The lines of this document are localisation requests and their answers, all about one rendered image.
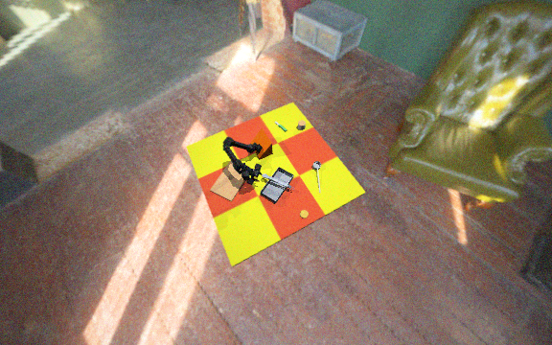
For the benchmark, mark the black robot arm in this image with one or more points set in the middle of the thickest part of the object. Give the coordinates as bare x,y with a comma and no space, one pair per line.
238,165

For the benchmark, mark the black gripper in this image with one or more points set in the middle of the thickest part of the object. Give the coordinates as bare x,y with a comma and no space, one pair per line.
251,180

